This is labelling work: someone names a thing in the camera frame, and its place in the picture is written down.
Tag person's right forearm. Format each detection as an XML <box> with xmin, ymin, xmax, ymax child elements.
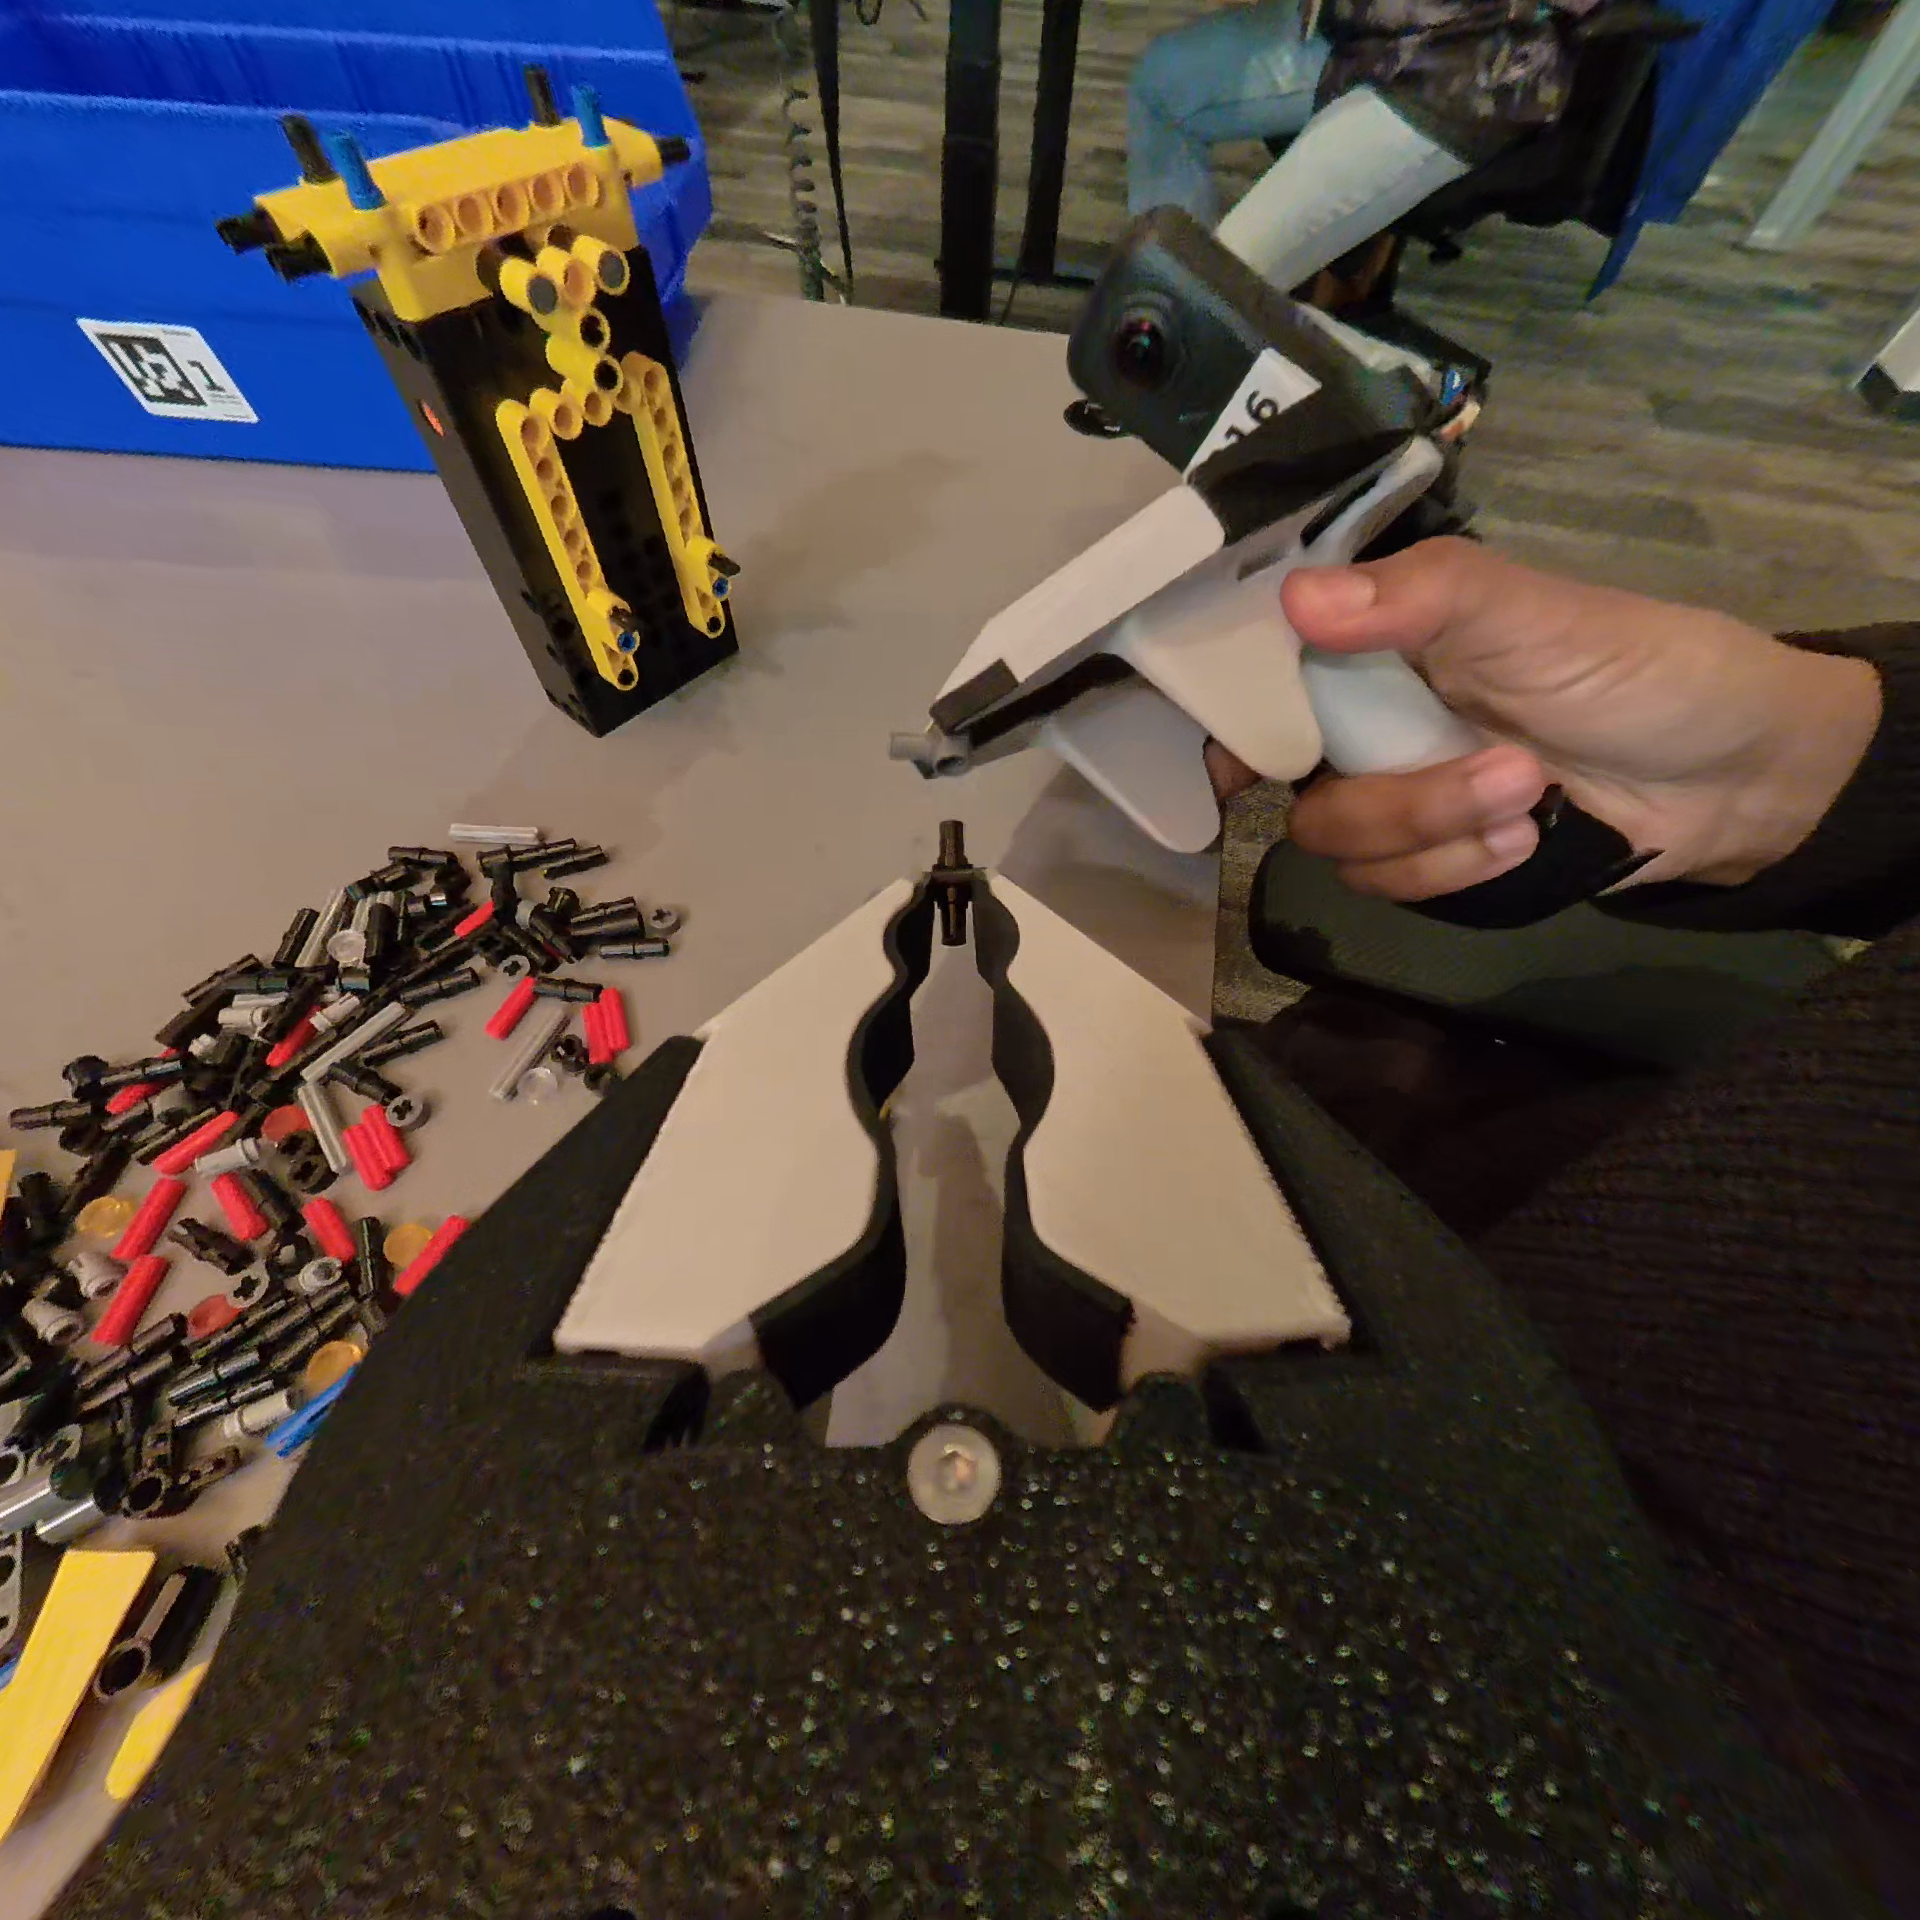
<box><xmin>1621</xmin><ymin>622</ymin><xmax>1920</xmax><ymax>943</ymax></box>

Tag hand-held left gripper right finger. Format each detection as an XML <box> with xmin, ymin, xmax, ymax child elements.
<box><xmin>966</xmin><ymin>873</ymin><xmax>1356</xmax><ymax>1412</ymax></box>

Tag black office chair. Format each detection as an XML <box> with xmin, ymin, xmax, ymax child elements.
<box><xmin>1248</xmin><ymin>839</ymin><xmax>1847</xmax><ymax>1051</ymax></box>

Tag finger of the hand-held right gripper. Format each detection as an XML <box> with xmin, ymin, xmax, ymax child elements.
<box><xmin>949</xmin><ymin>651</ymin><xmax>1222</xmax><ymax>855</ymax></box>
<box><xmin>927</xmin><ymin>484</ymin><xmax>1256</xmax><ymax>735</ymax></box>

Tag white table leg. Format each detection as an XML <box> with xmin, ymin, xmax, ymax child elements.
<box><xmin>1744</xmin><ymin>0</ymin><xmax>1920</xmax><ymax>253</ymax></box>

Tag blue storage bin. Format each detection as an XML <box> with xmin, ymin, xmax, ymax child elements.
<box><xmin>0</xmin><ymin>87</ymin><xmax>712</xmax><ymax>473</ymax></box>
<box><xmin>0</xmin><ymin>0</ymin><xmax>683</xmax><ymax>115</ymax></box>

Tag person's black knit sweater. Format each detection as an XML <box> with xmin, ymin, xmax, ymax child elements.
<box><xmin>1246</xmin><ymin>931</ymin><xmax>1920</xmax><ymax>1920</ymax></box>

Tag yellow tooth piece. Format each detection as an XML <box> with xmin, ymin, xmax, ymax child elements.
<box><xmin>103</xmin><ymin>1662</ymin><xmax>212</xmax><ymax>1802</ymax></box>

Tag black coiled cable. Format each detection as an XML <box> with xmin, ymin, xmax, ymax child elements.
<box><xmin>772</xmin><ymin>0</ymin><xmax>854</xmax><ymax>303</ymax></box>

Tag large yellow curved panel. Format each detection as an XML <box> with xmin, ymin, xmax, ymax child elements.
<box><xmin>0</xmin><ymin>1550</ymin><xmax>160</xmax><ymax>1823</ymax></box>

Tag black tower with yellow beams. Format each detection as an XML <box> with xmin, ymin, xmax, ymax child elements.
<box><xmin>215</xmin><ymin>65</ymin><xmax>741</xmax><ymax>740</ymax></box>

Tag black stand post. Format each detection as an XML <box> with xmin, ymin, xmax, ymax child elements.
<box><xmin>1020</xmin><ymin>0</ymin><xmax>1086</xmax><ymax>289</ymax></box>
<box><xmin>939</xmin><ymin>0</ymin><xmax>1004</xmax><ymax>319</ymax></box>

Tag pile of plastic building pieces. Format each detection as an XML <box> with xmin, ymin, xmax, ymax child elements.
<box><xmin>0</xmin><ymin>822</ymin><xmax>683</xmax><ymax>1706</ymax></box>

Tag person's right hand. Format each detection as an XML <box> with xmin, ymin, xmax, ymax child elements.
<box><xmin>1204</xmin><ymin>534</ymin><xmax>1887</xmax><ymax>905</ymax></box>

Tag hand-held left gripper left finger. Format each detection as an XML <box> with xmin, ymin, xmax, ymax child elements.
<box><xmin>551</xmin><ymin>878</ymin><xmax>935</xmax><ymax>1407</ymax></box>

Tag blue fabric cover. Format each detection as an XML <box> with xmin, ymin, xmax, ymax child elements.
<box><xmin>1590</xmin><ymin>0</ymin><xmax>1843</xmax><ymax>299</ymax></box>

